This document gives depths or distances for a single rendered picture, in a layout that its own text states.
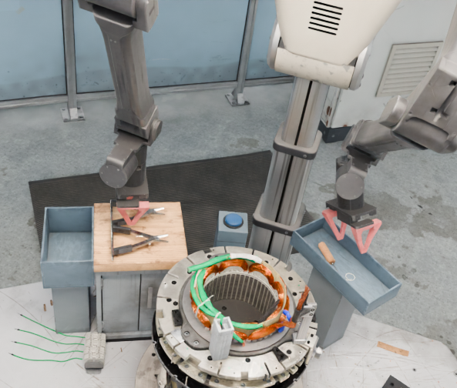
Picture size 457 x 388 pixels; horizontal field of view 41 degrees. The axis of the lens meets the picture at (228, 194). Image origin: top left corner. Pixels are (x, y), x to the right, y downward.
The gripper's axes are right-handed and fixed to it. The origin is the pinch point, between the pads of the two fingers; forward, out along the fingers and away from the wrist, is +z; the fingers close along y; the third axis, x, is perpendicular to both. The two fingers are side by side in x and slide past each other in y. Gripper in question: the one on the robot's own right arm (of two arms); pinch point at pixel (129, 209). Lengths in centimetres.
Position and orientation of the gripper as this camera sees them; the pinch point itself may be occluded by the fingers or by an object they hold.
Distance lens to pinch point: 138.3
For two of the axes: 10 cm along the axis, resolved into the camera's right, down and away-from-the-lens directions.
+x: 9.7, -0.2, 2.4
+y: 1.9, 6.7, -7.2
